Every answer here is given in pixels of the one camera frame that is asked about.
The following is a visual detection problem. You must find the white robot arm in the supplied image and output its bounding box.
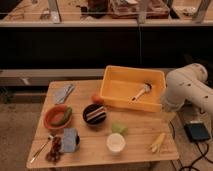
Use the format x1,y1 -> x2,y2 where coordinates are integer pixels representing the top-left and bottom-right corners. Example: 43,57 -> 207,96
161,63 -> 213,116

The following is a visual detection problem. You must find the orange fruit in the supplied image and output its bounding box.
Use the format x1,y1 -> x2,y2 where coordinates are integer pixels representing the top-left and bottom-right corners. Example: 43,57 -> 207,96
91,94 -> 103,104

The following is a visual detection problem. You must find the yellow plastic bin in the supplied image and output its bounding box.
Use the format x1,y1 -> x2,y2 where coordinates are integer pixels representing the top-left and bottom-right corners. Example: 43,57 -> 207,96
100,65 -> 166,112

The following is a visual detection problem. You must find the black bowl with cake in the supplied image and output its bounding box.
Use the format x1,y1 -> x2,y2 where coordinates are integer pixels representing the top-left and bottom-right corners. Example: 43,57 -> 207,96
83,104 -> 106,125

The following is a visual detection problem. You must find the green small object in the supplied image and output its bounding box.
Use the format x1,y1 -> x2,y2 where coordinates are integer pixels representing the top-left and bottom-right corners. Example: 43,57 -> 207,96
111,123 -> 128,135

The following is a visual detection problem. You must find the green cucumber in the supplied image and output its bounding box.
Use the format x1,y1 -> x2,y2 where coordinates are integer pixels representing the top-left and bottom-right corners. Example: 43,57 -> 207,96
51,107 -> 72,126

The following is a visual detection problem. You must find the grey folded cloth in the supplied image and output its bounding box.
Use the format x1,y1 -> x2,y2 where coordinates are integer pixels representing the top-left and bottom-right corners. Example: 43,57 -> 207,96
53,84 -> 75,104

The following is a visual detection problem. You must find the wooden table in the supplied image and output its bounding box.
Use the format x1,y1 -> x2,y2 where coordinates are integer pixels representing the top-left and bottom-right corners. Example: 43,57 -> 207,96
26,79 -> 180,170

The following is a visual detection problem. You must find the orange bowl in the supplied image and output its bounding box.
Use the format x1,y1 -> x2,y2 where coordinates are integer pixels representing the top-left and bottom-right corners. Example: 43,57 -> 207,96
43,105 -> 72,130

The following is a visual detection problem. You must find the white cup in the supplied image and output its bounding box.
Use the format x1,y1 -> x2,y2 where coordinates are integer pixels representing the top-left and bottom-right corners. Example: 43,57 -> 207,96
106,133 -> 126,154

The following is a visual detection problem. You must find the blue sponge block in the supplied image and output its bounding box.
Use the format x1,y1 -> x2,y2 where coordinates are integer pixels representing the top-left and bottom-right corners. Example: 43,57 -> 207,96
61,128 -> 80,153

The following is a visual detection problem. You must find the gold spoon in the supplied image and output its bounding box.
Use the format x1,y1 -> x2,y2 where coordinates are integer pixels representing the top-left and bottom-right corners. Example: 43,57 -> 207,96
30,134 -> 54,164

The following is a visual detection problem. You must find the black foot pedal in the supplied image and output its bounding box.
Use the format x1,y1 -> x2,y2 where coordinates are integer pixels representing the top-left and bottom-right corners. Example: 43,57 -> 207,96
184,123 -> 210,142

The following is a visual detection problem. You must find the background workbench shelf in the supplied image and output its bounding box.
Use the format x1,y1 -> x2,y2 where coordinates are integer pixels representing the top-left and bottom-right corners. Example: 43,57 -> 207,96
0,0 -> 213,27

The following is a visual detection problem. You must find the black cable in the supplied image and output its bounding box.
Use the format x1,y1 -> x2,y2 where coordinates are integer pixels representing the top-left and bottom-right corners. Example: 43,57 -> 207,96
168,119 -> 213,171

